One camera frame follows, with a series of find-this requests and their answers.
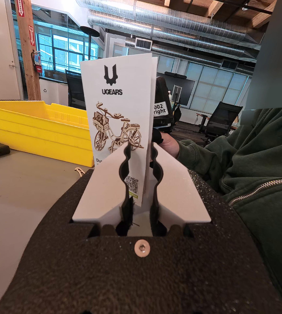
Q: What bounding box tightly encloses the person's right hand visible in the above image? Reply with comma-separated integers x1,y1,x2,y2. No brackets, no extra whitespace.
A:
161,136,181,159

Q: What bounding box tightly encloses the white door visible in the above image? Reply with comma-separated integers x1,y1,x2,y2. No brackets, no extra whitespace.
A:
0,0,24,101

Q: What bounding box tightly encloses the black mesh office chair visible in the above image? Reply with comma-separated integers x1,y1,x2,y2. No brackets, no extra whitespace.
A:
199,101,244,146

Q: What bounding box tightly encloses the silver ribbed air duct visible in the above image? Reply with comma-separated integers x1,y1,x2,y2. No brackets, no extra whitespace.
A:
88,14,257,58

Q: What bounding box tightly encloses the wide silver air duct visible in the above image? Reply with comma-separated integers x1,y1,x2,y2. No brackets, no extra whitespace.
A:
77,0,264,43

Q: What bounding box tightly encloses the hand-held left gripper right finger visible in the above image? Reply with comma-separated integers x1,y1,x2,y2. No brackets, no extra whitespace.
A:
150,142,212,236

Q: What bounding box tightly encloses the white instruction leaflet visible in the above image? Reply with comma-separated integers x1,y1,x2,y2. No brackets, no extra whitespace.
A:
80,52,159,208

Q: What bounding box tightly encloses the black floor lamp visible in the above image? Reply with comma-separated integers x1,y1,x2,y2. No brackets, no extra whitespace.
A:
80,25,100,61

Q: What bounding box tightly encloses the white air vent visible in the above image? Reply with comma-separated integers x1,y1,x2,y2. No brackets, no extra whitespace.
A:
134,37,153,50

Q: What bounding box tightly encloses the wooden post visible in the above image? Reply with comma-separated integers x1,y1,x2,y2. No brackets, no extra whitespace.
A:
15,0,42,101

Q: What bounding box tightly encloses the narrow silver air duct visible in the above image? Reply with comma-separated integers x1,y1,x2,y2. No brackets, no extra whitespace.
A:
124,40,255,74

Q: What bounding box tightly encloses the black wall screen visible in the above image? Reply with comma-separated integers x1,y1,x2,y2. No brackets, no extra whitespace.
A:
164,72,196,106

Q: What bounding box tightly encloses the red fire extinguisher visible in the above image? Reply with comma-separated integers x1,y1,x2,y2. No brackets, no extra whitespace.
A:
31,50,44,73

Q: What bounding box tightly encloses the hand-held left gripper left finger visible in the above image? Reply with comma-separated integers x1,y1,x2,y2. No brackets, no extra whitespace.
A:
72,143,134,236

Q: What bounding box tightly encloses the yellow plastic bin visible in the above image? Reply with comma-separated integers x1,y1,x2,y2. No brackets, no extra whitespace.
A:
0,100,95,168

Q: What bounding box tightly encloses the person's green jacket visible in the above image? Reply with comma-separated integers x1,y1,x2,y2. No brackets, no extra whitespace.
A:
218,106,282,314

